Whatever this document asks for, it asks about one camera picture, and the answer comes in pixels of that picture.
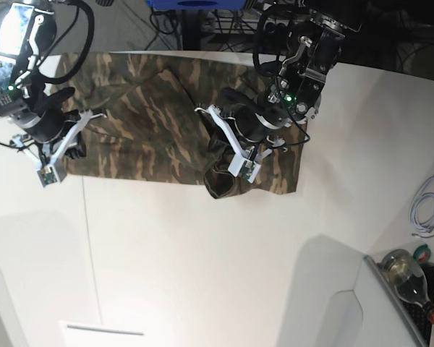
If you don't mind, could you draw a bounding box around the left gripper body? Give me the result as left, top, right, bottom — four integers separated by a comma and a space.
220, 88, 286, 143

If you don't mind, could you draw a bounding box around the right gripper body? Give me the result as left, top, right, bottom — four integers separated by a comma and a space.
17, 87, 75, 143

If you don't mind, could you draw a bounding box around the camouflage t-shirt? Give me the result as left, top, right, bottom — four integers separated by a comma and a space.
64, 53, 302, 199

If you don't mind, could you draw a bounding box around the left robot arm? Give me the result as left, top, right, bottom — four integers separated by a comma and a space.
204, 1, 366, 182

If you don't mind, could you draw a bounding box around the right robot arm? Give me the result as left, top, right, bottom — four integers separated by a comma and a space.
0, 1, 95, 163

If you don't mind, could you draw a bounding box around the blue box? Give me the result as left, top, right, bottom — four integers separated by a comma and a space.
147, 0, 246, 11

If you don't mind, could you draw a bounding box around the clear glass bottle red cap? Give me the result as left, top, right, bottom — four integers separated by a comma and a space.
380, 249, 434, 325

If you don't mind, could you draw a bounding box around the green tape roll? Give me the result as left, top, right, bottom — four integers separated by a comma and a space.
413, 244, 431, 265

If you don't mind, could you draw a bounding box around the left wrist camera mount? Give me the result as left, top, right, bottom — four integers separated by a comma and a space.
195, 105, 287, 183

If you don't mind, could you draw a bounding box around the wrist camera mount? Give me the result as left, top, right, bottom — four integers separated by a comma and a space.
195, 105, 287, 183
10, 109, 107, 187

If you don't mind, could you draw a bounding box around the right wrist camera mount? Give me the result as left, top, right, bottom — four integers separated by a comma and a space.
10, 109, 107, 187

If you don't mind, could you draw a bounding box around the light blue coiled cable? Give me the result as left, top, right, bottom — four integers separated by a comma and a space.
409, 172, 434, 238

